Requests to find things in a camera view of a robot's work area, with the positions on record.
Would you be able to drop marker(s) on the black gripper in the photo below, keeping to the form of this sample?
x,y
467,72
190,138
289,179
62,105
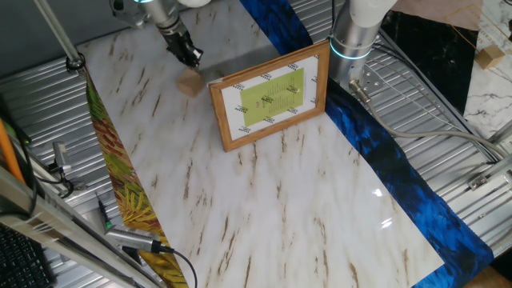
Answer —
x,y
178,42

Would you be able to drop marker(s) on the light wooden cube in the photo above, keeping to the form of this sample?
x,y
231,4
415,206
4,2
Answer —
x,y
191,83

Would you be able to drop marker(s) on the yellow green painted mat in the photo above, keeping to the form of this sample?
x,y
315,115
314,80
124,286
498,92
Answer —
x,y
120,168

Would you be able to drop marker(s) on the aluminium pole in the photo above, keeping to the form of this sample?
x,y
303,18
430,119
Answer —
x,y
60,34

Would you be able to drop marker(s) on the white brown marble mat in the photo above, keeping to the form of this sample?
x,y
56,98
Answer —
x,y
280,208

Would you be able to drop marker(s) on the orange tube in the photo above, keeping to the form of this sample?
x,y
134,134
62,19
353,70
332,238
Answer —
x,y
10,152

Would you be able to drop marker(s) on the black marble mat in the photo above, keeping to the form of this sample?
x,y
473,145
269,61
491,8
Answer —
x,y
432,52

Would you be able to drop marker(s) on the blue painted mat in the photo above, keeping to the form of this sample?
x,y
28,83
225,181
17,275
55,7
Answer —
x,y
400,180

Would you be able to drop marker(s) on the pink mat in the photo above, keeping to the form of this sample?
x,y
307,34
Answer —
x,y
436,12

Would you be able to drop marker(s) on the black keyboard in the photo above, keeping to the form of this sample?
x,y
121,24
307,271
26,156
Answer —
x,y
20,260

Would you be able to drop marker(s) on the small wooden block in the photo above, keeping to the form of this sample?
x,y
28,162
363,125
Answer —
x,y
490,57

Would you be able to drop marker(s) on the white grey marble mat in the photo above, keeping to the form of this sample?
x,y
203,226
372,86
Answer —
x,y
492,100

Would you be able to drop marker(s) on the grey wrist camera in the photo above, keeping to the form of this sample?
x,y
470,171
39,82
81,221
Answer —
x,y
128,14

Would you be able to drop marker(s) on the wooden picture frame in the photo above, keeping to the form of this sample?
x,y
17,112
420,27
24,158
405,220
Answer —
x,y
272,96

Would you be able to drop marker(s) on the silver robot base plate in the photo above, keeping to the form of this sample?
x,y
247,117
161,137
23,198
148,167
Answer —
x,y
370,78

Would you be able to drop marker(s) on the long silver camera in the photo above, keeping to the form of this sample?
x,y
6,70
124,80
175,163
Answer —
x,y
132,238

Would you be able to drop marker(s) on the aluminium frame beam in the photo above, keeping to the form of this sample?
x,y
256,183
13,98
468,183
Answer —
x,y
60,228

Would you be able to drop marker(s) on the aluminium corner bracket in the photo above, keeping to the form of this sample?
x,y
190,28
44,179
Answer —
x,y
486,178

